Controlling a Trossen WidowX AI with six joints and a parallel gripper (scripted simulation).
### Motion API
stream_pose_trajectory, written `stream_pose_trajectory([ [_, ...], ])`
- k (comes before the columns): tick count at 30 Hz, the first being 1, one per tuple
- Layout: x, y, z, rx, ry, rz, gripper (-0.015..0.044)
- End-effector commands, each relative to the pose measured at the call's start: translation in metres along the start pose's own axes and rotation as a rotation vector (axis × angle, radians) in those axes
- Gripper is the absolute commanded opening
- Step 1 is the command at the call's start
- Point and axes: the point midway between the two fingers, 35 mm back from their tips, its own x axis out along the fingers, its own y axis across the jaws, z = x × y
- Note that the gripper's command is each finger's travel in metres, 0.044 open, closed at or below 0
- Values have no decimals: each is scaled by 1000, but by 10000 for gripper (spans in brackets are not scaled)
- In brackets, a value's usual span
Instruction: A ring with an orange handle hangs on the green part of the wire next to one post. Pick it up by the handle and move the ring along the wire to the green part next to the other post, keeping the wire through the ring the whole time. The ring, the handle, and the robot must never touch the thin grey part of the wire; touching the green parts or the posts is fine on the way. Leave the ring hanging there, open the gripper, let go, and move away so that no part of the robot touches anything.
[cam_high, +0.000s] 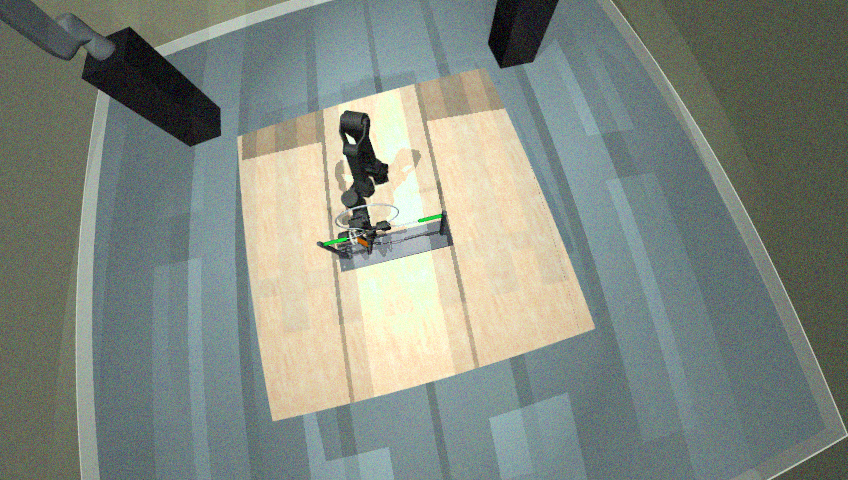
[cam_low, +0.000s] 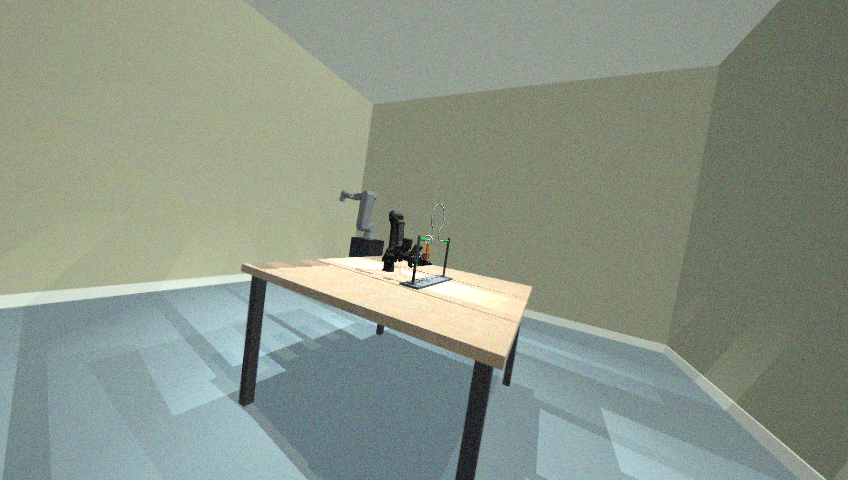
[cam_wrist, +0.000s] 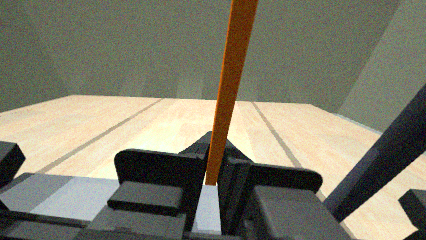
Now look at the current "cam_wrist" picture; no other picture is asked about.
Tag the orange bar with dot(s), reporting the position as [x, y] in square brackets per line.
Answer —
[241, 20]

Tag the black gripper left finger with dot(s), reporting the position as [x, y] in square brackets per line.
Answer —
[185, 170]

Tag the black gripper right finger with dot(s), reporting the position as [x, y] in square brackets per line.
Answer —
[238, 175]

